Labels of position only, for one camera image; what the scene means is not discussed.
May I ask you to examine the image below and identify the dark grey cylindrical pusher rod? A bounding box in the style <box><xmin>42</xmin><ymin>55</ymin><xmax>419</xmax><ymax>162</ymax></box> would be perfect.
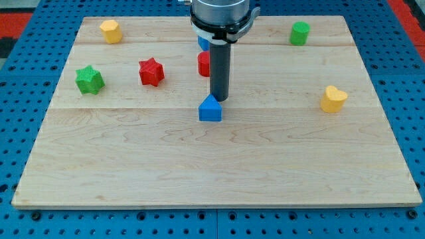
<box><xmin>209</xmin><ymin>43</ymin><xmax>231</xmax><ymax>102</ymax></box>

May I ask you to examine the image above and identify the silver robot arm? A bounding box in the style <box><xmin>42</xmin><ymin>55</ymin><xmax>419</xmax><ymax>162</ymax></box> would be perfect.
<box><xmin>180</xmin><ymin>0</ymin><xmax>260</xmax><ymax>102</ymax></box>

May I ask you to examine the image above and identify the red star block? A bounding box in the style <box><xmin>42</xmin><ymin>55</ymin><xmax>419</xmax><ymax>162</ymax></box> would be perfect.
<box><xmin>139</xmin><ymin>58</ymin><xmax>165</xmax><ymax>87</ymax></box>

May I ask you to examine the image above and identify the green star block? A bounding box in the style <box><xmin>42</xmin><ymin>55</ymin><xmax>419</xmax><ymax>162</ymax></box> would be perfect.
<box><xmin>75</xmin><ymin>65</ymin><xmax>105</xmax><ymax>94</ymax></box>

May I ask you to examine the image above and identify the red cylinder block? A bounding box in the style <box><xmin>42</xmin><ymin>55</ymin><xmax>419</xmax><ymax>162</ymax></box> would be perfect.
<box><xmin>197</xmin><ymin>51</ymin><xmax>210</xmax><ymax>77</ymax></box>

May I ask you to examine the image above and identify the blue cube block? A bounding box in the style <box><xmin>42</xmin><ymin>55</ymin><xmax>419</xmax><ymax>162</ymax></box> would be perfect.
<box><xmin>197</xmin><ymin>36</ymin><xmax>209</xmax><ymax>51</ymax></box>

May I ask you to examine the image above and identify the blue triangle block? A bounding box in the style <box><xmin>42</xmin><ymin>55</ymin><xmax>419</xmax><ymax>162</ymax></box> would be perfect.
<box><xmin>198</xmin><ymin>94</ymin><xmax>222</xmax><ymax>121</ymax></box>

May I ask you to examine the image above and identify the green cylinder block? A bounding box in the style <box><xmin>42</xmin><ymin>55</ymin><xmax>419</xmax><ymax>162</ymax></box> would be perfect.
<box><xmin>290</xmin><ymin>21</ymin><xmax>310</xmax><ymax>46</ymax></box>

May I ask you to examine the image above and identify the wooden board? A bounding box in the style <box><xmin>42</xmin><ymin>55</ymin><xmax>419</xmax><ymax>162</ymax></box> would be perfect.
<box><xmin>12</xmin><ymin>16</ymin><xmax>422</xmax><ymax>210</ymax></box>

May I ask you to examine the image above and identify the yellow hexagon block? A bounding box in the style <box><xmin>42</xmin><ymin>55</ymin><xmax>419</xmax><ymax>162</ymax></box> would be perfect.
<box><xmin>100</xmin><ymin>20</ymin><xmax>123</xmax><ymax>44</ymax></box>

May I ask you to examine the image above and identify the yellow heart block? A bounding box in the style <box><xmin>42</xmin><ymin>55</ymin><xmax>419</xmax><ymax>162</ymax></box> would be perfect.
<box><xmin>320</xmin><ymin>85</ymin><xmax>348</xmax><ymax>113</ymax></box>

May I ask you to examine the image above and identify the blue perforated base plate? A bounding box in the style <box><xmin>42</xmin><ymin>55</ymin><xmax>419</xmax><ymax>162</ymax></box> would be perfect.
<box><xmin>1</xmin><ymin>0</ymin><xmax>424</xmax><ymax>238</ymax></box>

